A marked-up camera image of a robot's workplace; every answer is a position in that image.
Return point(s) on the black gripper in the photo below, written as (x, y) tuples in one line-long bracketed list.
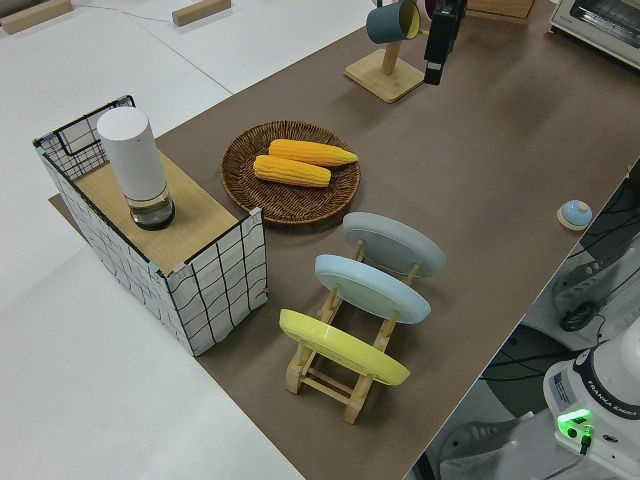
[(452, 6)]

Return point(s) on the wooden drawer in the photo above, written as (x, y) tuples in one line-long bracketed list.
[(531, 7)]

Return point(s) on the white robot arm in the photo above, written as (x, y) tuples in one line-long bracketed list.
[(600, 385)]

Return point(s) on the wooden drawer cabinet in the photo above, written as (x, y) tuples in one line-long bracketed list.
[(495, 9)]

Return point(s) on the pink mug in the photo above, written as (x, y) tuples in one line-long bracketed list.
[(427, 10)]

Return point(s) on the teal mug yellow inside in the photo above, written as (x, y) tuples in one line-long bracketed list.
[(387, 22)]

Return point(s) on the wooden mug tree stand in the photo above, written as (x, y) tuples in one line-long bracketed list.
[(387, 80)]

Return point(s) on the brown table mat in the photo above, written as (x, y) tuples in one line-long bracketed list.
[(475, 150)]

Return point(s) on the white toaster oven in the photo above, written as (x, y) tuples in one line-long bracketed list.
[(600, 25)]

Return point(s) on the long yellow corn cob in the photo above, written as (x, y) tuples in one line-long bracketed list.
[(310, 151)]

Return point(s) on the short yellow corn cob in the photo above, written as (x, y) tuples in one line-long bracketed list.
[(290, 171)]

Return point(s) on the grey plate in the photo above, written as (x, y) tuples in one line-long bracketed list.
[(395, 245)]

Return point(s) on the round wicker tray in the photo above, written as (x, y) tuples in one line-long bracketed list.
[(295, 202)]

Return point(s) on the small wooden block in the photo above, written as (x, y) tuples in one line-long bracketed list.
[(200, 11)]

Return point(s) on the light blue plate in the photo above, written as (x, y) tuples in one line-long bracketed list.
[(370, 290)]

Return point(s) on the grey power strip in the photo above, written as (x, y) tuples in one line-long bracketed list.
[(585, 280)]

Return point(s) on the yellow plate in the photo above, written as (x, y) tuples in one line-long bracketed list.
[(340, 347)]

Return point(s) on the white cylindrical bottle clear base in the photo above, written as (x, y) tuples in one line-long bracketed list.
[(132, 160)]

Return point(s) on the grid-pattern box with wooden shelf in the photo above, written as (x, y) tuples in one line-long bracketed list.
[(220, 290)]

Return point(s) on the wooden plate rack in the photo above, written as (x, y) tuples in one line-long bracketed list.
[(325, 387)]

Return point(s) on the large wooden block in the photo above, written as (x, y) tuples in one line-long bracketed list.
[(35, 14)]

